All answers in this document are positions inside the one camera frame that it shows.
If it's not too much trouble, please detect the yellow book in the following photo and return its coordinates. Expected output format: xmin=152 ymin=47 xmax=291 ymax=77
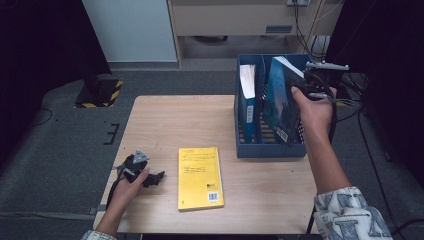
xmin=177 ymin=146 xmax=226 ymax=213

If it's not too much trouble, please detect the teal illustrated book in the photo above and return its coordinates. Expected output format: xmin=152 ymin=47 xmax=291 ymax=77
xmin=263 ymin=55 xmax=307 ymax=146

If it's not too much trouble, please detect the beige cabinet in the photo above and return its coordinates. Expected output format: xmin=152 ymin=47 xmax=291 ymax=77
xmin=166 ymin=0 xmax=329 ymax=70

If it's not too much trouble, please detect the hand-held gripper cable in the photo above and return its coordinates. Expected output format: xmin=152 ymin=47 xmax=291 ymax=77
xmin=326 ymin=74 xmax=364 ymax=145
xmin=106 ymin=164 xmax=127 ymax=212

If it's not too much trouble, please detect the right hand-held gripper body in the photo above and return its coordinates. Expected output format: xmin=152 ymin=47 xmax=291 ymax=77
xmin=302 ymin=61 xmax=350 ymax=102

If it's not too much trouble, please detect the blue book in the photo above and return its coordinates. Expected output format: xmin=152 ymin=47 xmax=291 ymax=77
xmin=238 ymin=63 xmax=257 ymax=143

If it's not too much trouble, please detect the person's right hand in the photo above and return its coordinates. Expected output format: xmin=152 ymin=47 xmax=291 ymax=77
xmin=290 ymin=85 xmax=338 ymax=142

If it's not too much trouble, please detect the black yellow striped stand base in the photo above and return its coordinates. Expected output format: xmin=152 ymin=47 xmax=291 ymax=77
xmin=334 ymin=71 xmax=368 ymax=108
xmin=73 ymin=78 xmax=124 ymax=109

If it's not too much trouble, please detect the right hand-held gripper cable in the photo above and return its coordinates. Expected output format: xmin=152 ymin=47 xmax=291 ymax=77
xmin=326 ymin=74 xmax=364 ymax=145

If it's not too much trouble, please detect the person's left hand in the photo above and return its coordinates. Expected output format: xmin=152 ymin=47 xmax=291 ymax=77
xmin=111 ymin=168 xmax=150 ymax=212

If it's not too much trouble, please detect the blue file rack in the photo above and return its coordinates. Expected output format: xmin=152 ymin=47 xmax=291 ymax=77
xmin=234 ymin=53 xmax=315 ymax=159

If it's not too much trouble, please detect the thick black floor cable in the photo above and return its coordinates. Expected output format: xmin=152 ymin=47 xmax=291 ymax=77
xmin=389 ymin=217 xmax=424 ymax=240

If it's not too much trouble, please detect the thin black floor cable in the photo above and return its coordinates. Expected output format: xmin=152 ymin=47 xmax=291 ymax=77
xmin=31 ymin=107 xmax=54 ymax=128

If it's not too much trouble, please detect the left hand-held gripper cable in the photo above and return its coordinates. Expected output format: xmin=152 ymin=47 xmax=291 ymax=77
xmin=106 ymin=164 xmax=127 ymax=212

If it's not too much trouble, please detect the person's left patterned sleeve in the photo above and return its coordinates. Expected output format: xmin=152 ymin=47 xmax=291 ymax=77
xmin=80 ymin=229 xmax=118 ymax=240

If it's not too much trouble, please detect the white panel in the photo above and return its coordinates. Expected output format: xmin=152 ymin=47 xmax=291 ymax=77
xmin=81 ymin=0 xmax=178 ymax=63

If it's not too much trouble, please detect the bundle of hanging cables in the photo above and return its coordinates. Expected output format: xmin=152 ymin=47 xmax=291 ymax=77
xmin=292 ymin=0 xmax=344 ymax=63

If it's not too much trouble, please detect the dark curtain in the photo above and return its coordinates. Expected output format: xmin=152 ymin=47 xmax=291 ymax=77
xmin=0 ymin=0 xmax=112 ymax=168
xmin=324 ymin=0 xmax=424 ymax=188

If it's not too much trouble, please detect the grey tape strip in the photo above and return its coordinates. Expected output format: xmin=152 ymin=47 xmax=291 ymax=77
xmin=88 ymin=204 xmax=108 ymax=216

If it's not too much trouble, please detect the black book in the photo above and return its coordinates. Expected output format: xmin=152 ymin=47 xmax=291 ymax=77
xmin=287 ymin=111 xmax=305 ymax=146

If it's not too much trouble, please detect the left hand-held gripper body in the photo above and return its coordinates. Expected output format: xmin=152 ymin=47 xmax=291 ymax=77
xmin=119 ymin=149 xmax=151 ymax=184

